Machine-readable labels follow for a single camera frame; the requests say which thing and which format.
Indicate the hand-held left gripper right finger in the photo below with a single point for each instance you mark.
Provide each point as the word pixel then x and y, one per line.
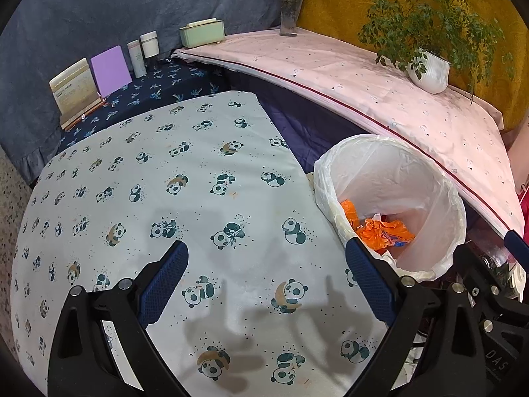
pixel 370 285

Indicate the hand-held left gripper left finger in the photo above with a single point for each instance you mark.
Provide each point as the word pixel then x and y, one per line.
pixel 163 285

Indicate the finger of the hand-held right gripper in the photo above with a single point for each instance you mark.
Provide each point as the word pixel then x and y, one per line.
pixel 518 245
pixel 481 285

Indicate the orange bag with colourful print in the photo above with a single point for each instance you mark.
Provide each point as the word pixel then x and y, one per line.
pixel 384 233

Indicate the white paper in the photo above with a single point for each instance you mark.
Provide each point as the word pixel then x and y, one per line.
pixel 374 218

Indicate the orange bag with red print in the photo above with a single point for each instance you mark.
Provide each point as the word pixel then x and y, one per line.
pixel 349 215

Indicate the round white waste bin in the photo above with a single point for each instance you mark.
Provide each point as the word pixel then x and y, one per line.
pixel 413 182

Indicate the white lined trash bin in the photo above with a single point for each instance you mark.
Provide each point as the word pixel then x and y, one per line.
pixel 343 165

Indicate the panda printed cloth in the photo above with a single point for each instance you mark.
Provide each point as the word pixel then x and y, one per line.
pixel 206 165

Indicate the purple cloth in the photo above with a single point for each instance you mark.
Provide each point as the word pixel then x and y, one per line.
pixel 297 128

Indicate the wooden book stand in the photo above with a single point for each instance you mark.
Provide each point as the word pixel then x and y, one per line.
pixel 82 115

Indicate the white ribbed plant pot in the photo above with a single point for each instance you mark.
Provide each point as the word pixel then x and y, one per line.
pixel 432 74

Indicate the dark blue leaf-print cloth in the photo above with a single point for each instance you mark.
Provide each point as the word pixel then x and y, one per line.
pixel 173 87

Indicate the pink printed cloth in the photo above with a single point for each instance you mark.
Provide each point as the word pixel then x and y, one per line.
pixel 351 70

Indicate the cream booklet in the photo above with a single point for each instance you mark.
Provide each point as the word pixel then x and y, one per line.
pixel 74 87

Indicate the purple card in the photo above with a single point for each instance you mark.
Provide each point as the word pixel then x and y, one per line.
pixel 110 71

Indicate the white cosmetic tube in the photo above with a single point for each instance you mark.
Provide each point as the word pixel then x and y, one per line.
pixel 136 58

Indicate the white cosmetic jar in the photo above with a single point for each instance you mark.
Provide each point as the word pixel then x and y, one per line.
pixel 149 45

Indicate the green leafy plant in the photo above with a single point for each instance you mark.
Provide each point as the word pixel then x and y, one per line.
pixel 421 20

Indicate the green tissue box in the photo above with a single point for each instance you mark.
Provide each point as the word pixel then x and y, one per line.
pixel 202 33

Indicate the yellow backdrop cloth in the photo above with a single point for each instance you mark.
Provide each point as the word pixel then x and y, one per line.
pixel 326 12

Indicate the blue-grey backdrop cloth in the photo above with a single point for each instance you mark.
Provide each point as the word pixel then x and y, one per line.
pixel 124 8

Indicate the glass vase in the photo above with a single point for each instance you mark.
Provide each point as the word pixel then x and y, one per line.
pixel 290 16

